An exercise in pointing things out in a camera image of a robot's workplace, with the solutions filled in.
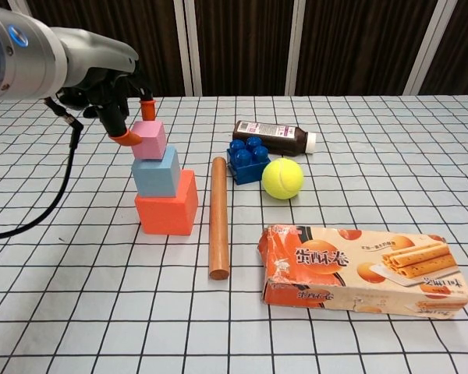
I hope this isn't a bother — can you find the brown bottle white cap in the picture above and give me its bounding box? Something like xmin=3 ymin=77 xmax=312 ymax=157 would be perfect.
xmin=232 ymin=119 xmax=317 ymax=157

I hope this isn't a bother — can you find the orange egg roll box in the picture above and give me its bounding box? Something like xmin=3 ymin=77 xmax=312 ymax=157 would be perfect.
xmin=257 ymin=224 xmax=468 ymax=321

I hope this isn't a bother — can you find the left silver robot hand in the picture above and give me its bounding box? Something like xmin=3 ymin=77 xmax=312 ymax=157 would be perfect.
xmin=48 ymin=26 xmax=158 ymax=148

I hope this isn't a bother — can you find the large orange foam cube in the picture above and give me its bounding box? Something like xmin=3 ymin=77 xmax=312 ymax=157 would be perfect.
xmin=134 ymin=168 xmax=200 ymax=237

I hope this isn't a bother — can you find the light checkered tablecloth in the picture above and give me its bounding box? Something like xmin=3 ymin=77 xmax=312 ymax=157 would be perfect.
xmin=0 ymin=93 xmax=468 ymax=374

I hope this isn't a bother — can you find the black left hand cable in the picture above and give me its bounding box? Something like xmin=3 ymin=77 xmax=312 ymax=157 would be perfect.
xmin=0 ymin=97 xmax=85 ymax=241

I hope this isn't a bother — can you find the blue studded toy brick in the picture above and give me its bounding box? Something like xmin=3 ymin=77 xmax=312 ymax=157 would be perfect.
xmin=226 ymin=136 xmax=272 ymax=185

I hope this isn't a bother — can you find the white double partition post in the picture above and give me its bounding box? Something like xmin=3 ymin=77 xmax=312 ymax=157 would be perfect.
xmin=173 ymin=0 xmax=203 ymax=97

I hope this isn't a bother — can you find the medium blue foam cube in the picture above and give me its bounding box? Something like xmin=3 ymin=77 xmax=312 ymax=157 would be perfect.
xmin=131 ymin=145 xmax=181 ymax=198

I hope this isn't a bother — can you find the white aluminium partition post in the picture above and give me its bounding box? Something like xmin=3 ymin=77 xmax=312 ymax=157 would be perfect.
xmin=403 ymin=0 xmax=459 ymax=97
xmin=285 ymin=0 xmax=315 ymax=97

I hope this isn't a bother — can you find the yellow tennis ball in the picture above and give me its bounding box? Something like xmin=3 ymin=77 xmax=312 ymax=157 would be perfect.
xmin=261 ymin=157 xmax=305 ymax=200

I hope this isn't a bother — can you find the small pink foam cube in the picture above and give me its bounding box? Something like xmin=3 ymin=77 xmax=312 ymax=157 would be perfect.
xmin=130 ymin=120 xmax=168 ymax=161

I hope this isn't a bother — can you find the brown wooden rod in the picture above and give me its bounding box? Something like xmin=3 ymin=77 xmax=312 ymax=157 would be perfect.
xmin=208 ymin=156 xmax=230 ymax=281

